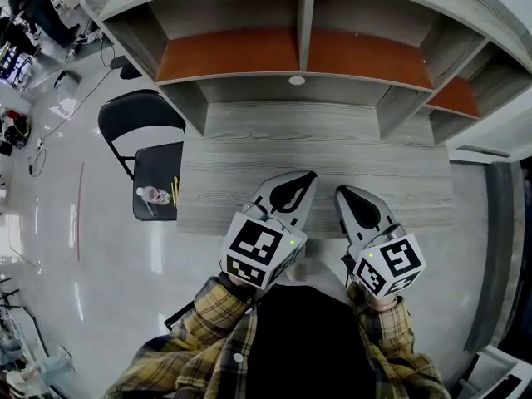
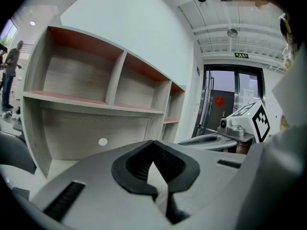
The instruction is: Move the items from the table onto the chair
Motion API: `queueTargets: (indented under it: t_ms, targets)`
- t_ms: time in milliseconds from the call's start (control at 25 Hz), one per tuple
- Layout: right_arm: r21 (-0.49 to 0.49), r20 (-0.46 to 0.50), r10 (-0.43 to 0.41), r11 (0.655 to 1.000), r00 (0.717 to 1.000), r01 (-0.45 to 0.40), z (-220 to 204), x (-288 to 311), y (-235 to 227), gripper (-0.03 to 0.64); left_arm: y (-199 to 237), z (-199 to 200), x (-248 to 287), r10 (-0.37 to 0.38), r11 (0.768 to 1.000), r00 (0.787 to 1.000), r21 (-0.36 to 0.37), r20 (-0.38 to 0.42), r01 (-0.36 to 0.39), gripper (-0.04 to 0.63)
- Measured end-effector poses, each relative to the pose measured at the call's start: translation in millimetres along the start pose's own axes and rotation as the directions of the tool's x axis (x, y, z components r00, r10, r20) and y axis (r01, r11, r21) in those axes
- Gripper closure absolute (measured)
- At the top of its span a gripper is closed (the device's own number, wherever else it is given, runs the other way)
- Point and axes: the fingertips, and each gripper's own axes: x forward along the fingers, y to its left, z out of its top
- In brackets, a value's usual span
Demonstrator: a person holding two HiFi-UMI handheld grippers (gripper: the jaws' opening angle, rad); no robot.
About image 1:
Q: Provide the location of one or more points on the person's left forearm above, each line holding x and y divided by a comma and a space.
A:
199, 326

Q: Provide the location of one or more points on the thin red floor stick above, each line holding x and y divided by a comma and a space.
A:
80, 210

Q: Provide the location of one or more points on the clear plastic water bottle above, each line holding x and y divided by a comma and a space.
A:
154, 195

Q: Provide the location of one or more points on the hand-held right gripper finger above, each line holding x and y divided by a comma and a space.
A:
382, 214
349, 218

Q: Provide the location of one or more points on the grey stone threshold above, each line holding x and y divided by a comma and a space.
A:
494, 243

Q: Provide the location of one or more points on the black equipment pile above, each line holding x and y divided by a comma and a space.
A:
16, 133

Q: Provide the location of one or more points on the white door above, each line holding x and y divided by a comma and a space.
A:
490, 135

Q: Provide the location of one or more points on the yellow black utility knife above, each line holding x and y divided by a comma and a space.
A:
174, 191

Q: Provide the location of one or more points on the black flat case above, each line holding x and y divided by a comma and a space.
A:
178, 316

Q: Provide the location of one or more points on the person's right forearm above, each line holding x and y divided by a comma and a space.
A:
395, 339

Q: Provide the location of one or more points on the white cabinet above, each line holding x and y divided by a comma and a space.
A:
498, 372

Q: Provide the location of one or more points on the black office chair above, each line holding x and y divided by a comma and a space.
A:
124, 69

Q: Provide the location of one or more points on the grey wooden shelf hutch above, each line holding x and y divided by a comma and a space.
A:
232, 6

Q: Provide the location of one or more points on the black folding chair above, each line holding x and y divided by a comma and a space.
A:
158, 164

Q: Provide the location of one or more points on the person's legs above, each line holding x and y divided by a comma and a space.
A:
324, 268

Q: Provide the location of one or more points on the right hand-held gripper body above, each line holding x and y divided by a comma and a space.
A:
390, 264

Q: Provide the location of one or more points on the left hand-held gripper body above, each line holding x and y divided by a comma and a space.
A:
257, 247

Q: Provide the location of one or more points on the person's black torso clothing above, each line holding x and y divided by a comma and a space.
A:
307, 347

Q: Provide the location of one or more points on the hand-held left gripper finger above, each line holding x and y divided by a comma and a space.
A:
303, 210
266, 191

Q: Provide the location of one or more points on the black wheeled cart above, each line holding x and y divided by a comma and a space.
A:
14, 67

